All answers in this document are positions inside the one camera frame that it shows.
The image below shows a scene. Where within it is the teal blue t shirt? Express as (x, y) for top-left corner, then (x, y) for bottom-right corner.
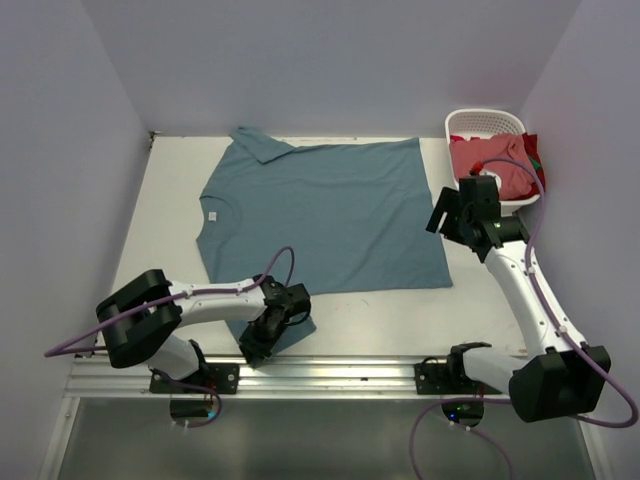
(194, 125), (454, 357)

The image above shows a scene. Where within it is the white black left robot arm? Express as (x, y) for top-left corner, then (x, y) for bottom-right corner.
(96, 269), (317, 393)

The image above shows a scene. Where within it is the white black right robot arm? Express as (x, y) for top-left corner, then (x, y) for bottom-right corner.
(426, 175), (611, 422)

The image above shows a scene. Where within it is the pink t shirt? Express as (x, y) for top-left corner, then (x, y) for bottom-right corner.
(449, 133), (538, 201)

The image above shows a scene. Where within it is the red green patterned cloth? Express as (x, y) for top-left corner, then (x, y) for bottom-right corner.
(521, 133), (546, 191)

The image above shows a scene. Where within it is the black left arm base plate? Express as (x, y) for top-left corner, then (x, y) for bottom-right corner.
(149, 363), (240, 395)

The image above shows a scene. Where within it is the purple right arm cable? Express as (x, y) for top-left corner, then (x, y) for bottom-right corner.
(409, 156), (640, 480)

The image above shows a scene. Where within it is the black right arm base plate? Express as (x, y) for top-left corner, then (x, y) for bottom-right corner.
(413, 357), (499, 396)

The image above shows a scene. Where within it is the aluminium table edge rail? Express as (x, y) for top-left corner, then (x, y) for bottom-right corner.
(63, 356), (419, 400)

